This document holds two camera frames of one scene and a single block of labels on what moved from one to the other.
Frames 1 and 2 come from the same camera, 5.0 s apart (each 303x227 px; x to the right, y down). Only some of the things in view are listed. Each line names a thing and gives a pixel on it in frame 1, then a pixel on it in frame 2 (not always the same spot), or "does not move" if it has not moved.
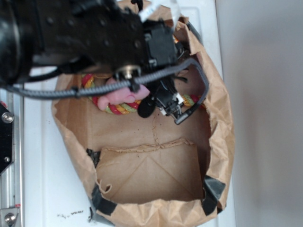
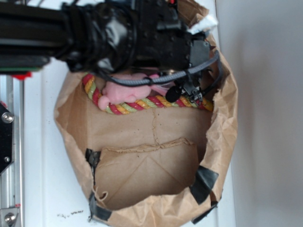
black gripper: (161, 51) -> (192, 49)
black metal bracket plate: (6, 138) does not move
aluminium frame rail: (12, 179) does not move
